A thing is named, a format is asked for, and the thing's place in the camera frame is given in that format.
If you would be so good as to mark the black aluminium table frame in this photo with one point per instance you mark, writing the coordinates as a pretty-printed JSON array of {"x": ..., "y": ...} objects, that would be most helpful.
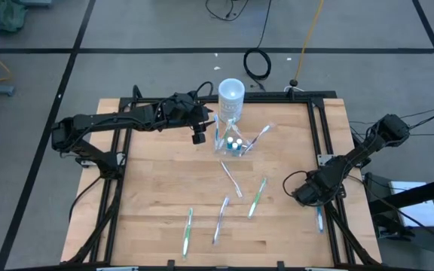
[{"x": 277, "y": 99}]

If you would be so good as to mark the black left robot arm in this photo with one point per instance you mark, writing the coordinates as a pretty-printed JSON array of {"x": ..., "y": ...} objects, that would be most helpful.
[{"x": 107, "y": 121}]

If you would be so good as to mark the white wipes canister yellow label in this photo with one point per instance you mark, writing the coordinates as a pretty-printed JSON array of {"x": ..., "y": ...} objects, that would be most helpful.
[{"x": 231, "y": 94}]

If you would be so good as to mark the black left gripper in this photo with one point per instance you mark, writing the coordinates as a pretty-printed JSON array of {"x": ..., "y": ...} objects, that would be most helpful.
[{"x": 187, "y": 113}]

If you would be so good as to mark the white toothbrush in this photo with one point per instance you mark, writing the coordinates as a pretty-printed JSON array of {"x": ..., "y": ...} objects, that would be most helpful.
[{"x": 239, "y": 132}]

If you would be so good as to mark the white box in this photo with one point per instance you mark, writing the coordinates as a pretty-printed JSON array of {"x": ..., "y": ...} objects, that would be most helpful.
[{"x": 413, "y": 203}]

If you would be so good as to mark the green toothbrush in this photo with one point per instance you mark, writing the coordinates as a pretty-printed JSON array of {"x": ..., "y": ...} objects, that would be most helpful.
[
  {"x": 257, "y": 198},
  {"x": 227, "y": 130},
  {"x": 187, "y": 233}
]

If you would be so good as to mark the teal toothpaste tube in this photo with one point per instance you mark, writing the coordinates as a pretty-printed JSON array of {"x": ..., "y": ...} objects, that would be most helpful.
[
  {"x": 230, "y": 140},
  {"x": 235, "y": 146},
  {"x": 239, "y": 142}
]

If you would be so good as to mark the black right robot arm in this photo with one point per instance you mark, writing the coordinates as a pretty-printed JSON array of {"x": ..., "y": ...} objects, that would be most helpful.
[{"x": 356, "y": 158}]

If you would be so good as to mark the orange toothbrush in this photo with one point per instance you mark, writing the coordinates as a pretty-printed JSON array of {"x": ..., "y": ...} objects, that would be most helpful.
[{"x": 231, "y": 178}]

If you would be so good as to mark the clear acrylic organizer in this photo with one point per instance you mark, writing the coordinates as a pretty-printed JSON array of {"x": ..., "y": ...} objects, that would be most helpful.
[{"x": 234, "y": 150}]

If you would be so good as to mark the blue toothbrush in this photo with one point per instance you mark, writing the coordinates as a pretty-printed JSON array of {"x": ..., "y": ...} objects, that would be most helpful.
[
  {"x": 319, "y": 220},
  {"x": 216, "y": 130}
]

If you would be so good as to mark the green bag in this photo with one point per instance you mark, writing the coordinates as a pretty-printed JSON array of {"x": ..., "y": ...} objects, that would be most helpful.
[{"x": 4, "y": 15}]

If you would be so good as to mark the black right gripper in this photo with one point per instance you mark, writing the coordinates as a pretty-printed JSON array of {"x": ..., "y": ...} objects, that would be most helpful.
[{"x": 311, "y": 190}]

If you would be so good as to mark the black camera stand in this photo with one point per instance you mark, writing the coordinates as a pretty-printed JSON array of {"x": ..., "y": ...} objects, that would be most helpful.
[{"x": 428, "y": 190}]

